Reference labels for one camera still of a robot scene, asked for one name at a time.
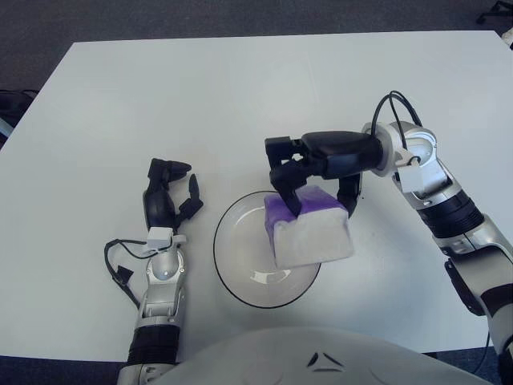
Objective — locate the white plate with black rim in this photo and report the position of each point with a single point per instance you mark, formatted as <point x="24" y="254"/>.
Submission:
<point x="244" y="248"/>

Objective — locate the purple tissue paper pack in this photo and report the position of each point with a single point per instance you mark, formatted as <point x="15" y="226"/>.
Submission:
<point x="312" y="236"/>

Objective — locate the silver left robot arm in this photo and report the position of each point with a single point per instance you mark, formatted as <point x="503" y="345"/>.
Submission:
<point x="158" y="293"/>

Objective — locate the black office chair base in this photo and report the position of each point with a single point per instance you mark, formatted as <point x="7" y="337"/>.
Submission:
<point x="495" y="10"/>

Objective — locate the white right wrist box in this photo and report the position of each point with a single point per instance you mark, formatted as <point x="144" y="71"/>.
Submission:
<point x="410" y="178"/>

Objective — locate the light blue object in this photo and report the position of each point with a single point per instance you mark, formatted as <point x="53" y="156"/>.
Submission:
<point x="3" y="128"/>

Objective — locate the black bag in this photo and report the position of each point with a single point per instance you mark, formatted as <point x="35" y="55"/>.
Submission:
<point x="14" y="102"/>

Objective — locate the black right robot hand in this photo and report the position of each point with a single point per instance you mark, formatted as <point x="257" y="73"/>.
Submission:
<point x="344" y="152"/>

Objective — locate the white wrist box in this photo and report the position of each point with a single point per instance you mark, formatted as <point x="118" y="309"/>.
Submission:
<point x="410" y="178"/>
<point x="159" y="236"/>

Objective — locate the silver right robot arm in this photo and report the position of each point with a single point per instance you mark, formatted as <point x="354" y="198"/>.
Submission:
<point x="449" y="208"/>

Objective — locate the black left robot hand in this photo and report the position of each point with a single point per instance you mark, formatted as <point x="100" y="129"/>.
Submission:
<point x="156" y="202"/>

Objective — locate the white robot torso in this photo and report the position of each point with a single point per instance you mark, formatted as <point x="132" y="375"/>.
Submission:
<point x="280" y="357"/>

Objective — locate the white machine part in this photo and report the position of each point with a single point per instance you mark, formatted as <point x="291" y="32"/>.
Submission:
<point x="509" y="39"/>

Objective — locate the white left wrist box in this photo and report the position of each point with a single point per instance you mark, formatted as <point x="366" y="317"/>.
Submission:
<point x="159" y="236"/>

